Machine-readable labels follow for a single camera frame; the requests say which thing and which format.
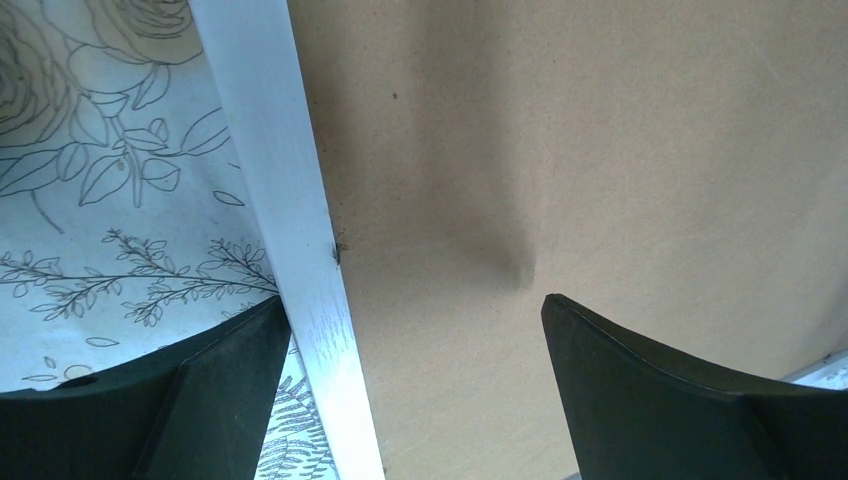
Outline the floral tablecloth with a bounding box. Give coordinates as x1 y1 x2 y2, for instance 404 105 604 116
1 1 278 393

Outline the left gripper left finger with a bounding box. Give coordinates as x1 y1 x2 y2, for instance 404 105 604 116
1 297 291 479

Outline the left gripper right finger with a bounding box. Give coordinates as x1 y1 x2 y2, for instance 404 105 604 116
541 294 847 479

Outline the white picture frame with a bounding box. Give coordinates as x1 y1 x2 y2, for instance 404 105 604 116
188 0 848 480

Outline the brown cardboard backing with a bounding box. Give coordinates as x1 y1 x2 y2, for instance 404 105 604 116
288 0 848 480

